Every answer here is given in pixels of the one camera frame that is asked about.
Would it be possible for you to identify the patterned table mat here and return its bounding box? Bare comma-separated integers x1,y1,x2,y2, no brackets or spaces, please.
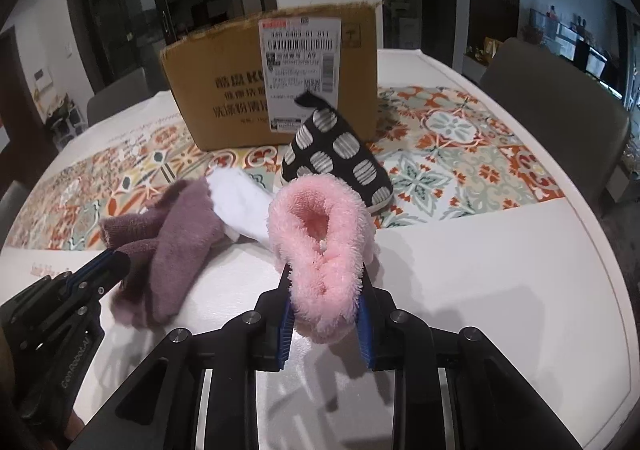
5,85,571,251

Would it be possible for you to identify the white corridor box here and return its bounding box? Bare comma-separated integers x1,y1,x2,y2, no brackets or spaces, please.
399,20,422,50

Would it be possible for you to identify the white shoe rack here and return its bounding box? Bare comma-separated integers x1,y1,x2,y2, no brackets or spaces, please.
47,105,85,151

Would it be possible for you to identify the purple sock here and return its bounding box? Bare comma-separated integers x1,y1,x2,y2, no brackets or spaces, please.
99,210,166,327
147,178,223,323

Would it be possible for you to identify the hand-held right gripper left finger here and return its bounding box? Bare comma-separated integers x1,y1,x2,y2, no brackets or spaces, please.
67,262,296,450

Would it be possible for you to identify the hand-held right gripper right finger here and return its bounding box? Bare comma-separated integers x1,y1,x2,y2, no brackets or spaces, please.
357,265,583,450

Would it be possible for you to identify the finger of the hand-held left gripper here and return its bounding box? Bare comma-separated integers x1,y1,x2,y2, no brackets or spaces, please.
65,250,126,281
75,257,132,302

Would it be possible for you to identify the white sideboard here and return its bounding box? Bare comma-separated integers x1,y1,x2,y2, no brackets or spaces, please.
461,52,498,81

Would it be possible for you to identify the brown cardboard box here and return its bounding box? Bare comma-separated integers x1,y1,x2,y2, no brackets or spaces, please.
159,1,383,151

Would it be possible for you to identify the brown entrance door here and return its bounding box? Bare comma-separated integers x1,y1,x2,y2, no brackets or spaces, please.
0,27,48,156

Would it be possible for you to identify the black dotted slipper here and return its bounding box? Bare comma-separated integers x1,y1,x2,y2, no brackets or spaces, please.
281,92,395,217

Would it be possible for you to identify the grey dining chair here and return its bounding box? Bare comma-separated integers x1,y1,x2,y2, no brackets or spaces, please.
86,67,153,127
0,180,31,243
479,36,632,211

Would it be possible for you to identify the pink fluffy slipper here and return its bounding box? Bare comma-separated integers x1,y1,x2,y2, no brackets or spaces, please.
268,173,381,345

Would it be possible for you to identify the white sock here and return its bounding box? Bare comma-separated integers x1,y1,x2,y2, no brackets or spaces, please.
207,169,281,251

